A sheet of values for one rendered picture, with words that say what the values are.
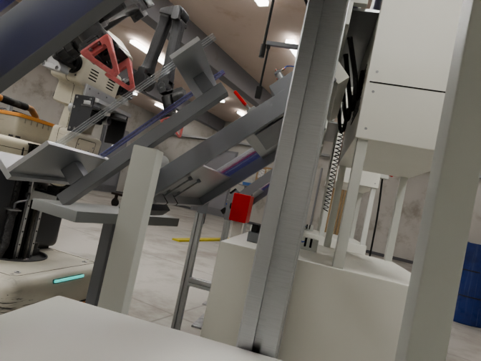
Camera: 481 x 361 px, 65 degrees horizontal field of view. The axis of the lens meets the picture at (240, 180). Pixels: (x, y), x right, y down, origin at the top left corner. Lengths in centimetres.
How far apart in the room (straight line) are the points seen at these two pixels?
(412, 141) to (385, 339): 56
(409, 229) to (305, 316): 968
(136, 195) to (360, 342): 73
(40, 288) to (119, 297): 85
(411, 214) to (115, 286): 1011
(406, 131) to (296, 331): 65
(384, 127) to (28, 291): 142
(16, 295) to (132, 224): 86
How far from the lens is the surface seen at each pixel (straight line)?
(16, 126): 201
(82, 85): 183
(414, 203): 1080
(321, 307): 115
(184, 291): 196
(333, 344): 118
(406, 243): 1078
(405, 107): 119
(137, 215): 92
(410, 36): 126
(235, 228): 220
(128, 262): 94
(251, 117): 117
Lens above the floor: 76
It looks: 2 degrees up
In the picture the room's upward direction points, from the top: 12 degrees clockwise
